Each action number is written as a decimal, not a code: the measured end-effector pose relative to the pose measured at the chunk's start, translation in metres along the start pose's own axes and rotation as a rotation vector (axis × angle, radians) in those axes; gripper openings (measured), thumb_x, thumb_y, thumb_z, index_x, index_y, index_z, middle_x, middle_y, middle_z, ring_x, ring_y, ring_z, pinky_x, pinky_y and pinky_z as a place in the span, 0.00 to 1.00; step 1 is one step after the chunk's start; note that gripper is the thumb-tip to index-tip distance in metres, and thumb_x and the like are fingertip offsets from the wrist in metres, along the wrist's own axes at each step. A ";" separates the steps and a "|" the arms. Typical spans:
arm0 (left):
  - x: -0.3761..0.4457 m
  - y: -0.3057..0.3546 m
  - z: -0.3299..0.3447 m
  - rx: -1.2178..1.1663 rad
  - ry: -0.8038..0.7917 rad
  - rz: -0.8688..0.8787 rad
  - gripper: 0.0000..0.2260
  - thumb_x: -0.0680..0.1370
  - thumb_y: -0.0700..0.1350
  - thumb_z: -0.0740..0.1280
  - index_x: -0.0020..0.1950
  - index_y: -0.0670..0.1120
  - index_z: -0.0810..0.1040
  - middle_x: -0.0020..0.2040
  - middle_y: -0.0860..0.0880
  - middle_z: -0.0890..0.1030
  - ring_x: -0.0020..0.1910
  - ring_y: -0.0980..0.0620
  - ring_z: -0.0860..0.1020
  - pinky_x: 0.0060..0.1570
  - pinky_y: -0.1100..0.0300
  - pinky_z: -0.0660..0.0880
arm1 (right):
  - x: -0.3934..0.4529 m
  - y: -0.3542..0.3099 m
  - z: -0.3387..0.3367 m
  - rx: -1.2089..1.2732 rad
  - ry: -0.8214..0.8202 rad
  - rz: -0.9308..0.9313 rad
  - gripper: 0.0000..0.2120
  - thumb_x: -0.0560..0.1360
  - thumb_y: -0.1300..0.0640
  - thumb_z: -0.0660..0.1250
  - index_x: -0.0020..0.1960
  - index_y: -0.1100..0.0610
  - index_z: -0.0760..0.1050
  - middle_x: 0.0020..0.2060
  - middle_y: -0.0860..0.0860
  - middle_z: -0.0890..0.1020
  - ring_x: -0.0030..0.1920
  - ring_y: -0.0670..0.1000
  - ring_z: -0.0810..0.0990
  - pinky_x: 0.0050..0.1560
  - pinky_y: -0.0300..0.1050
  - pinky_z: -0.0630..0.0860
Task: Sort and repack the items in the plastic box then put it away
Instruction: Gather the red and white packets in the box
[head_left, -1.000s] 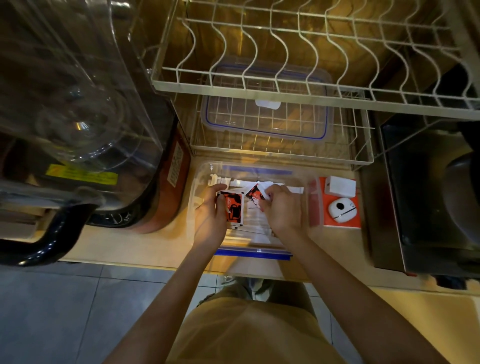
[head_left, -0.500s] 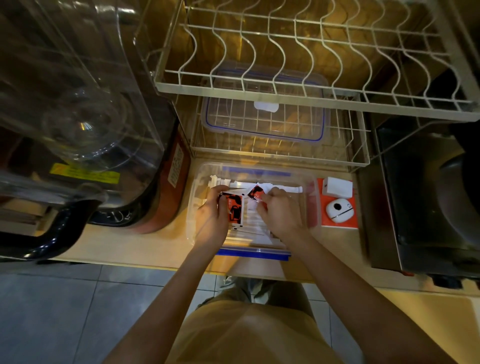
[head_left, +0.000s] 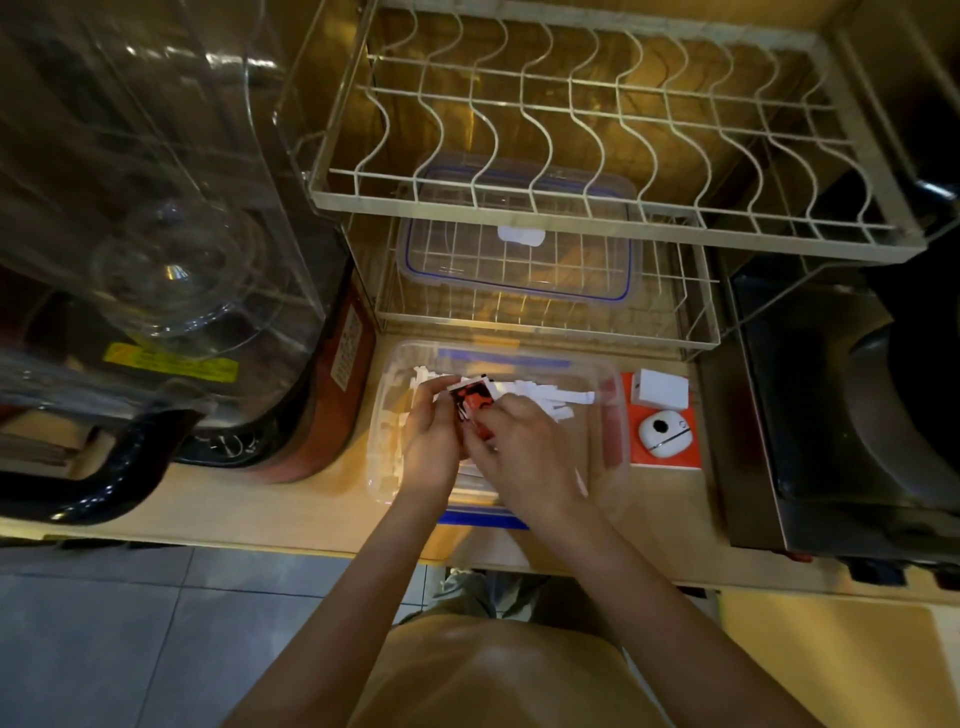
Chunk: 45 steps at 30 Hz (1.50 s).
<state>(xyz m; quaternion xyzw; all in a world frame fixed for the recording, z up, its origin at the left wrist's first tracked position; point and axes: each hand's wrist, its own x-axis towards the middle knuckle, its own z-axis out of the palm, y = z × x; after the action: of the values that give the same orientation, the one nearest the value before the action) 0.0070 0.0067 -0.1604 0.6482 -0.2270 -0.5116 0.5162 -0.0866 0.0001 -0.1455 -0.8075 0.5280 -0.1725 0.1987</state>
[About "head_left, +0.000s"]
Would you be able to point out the person's right fingers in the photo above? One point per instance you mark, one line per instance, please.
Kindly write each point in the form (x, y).
(504, 409)

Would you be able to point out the person's left fingers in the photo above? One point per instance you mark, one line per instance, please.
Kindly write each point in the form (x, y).
(439, 388)

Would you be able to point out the small white box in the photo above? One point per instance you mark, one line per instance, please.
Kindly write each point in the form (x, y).
(661, 390)

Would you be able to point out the yellow cabinet door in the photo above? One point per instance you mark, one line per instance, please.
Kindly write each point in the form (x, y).
(832, 660)

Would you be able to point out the white round gadget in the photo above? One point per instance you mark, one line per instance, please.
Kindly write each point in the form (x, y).
(664, 435)

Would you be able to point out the stainless steel appliance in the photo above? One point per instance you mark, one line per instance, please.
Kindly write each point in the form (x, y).
(825, 420)

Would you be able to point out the person's right forearm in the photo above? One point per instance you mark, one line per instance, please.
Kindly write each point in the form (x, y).
(645, 630)

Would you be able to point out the clear blender cover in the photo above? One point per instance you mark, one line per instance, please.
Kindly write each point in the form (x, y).
(150, 187)

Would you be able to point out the person's beige shirt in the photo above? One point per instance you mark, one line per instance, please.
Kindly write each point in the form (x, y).
(495, 675)

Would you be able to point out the person's left hand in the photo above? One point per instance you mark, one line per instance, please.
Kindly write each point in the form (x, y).
(429, 450)

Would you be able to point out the orange flat box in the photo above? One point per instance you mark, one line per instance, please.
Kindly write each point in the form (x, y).
(636, 454)

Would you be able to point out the red blender base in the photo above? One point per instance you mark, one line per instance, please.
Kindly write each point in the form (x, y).
(341, 390)

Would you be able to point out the person's grey trousers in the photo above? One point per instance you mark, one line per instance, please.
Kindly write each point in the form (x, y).
(480, 592)

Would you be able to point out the red and black card pack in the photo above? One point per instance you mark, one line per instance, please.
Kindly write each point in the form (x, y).
(471, 397)

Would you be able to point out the clear lid with blue seal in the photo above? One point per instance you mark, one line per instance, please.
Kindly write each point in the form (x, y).
(517, 262)

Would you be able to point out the person's right hand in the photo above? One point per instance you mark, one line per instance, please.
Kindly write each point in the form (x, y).
(532, 457)

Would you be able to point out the clear plastic storage container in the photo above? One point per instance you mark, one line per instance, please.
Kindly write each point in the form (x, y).
(600, 420)

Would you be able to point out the pile of white paper slips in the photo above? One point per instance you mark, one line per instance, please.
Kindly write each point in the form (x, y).
(551, 397)

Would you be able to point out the person's left forearm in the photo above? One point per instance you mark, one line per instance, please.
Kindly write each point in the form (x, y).
(352, 622)

